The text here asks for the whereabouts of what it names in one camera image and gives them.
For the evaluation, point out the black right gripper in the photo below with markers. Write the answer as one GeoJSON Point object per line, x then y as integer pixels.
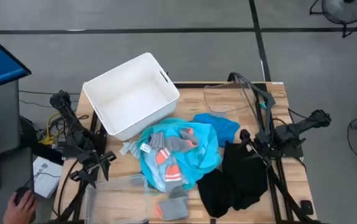
{"type": "Point", "coordinates": [262, 147]}

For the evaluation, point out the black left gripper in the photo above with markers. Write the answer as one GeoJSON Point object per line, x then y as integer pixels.
{"type": "Point", "coordinates": [93, 160]}

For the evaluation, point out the black cloth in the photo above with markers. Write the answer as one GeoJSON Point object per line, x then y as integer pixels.
{"type": "Point", "coordinates": [216, 193]}
{"type": "Point", "coordinates": [247, 180]}

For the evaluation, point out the white striped navy-toe sock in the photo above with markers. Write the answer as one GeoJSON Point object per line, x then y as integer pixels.
{"type": "Point", "coordinates": [130, 149]}

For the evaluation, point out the bright blue cloth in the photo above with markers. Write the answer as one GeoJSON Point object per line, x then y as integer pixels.
{"type": "Point", "coordinates": [222, 127]}

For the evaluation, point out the turquoise cloth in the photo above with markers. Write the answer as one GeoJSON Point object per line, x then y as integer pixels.
{"type": "Point", "coordinates": [200, 155]}

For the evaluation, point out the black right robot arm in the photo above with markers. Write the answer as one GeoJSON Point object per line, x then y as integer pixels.
{"type": "Point", "coordinates": [303, 124]}

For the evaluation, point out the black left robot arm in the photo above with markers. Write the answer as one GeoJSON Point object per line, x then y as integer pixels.
{"type": "Point", "coordinates": [72, 130]}

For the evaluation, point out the clear plastic bin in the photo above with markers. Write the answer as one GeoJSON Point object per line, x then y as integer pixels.
{"type": "Point", "coordinates": [119, 202]}
{"type": "Point", "coordinates": [228, 99]}

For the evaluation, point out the white paper sheet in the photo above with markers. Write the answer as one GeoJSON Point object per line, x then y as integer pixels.
{"type": "Point", "coordinates": [46, 177]}

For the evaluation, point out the black clothes hanger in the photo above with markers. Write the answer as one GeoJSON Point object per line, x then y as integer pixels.
{"type": "Point", "coordinates": [268, 99]}

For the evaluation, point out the small black box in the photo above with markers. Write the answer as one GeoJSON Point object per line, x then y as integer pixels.
{"type": "Point", "coordinates": [306, 207]}

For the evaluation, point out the black computer mouse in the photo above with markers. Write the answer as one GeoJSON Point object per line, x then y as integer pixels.
{"type": "Point", "coordinates": [21, 192]}

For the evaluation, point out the white perforated plastic basket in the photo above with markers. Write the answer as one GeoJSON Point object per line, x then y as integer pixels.
{"type": "Point", "coordinates": [128, 99]}

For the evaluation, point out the person's hand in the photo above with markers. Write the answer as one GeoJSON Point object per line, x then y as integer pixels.
{"type": "Point", "coordinates": [20, 213]}

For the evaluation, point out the grey desk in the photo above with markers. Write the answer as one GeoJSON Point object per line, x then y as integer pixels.
{"type": "Point", "coordinates": [1, 109]}

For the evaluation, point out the black floor fan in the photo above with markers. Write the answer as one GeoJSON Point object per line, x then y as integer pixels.
{"type": "Point", "coordinates": [346, 12]}

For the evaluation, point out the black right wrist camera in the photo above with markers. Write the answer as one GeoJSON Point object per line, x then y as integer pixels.
{"type": "Point", "coordinates": [245, 135]}

